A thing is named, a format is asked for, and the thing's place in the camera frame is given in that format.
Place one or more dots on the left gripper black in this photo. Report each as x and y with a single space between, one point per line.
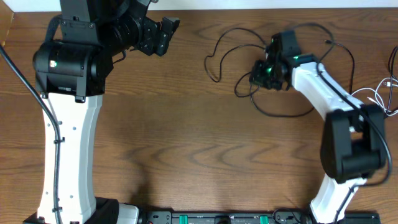
153 37

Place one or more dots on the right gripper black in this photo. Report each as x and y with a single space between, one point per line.
255 76

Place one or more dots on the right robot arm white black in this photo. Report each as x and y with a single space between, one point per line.
353 144

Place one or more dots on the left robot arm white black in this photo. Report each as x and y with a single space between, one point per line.
71 67

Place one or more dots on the black mounting rail base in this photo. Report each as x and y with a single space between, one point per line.
279 216

